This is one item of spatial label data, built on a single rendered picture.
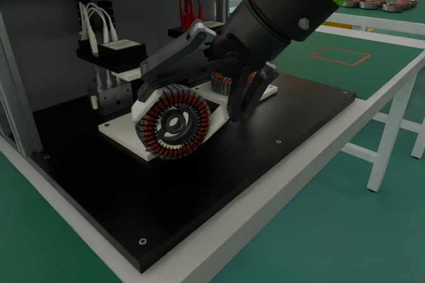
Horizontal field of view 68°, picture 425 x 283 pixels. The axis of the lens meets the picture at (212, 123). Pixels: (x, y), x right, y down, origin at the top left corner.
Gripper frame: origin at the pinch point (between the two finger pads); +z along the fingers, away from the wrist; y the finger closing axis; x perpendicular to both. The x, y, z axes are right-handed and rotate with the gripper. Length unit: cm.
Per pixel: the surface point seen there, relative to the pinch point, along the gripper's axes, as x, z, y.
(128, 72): -14.0, 5.8, 4.4
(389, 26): -92, -25, -131
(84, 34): -25.4, 9.9, 11.2
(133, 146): -1.7, 10.6, 1.4
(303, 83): -22.6, -4.8, -39.5
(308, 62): -42, -3, -56
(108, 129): -8.1, 15.3, 3.7
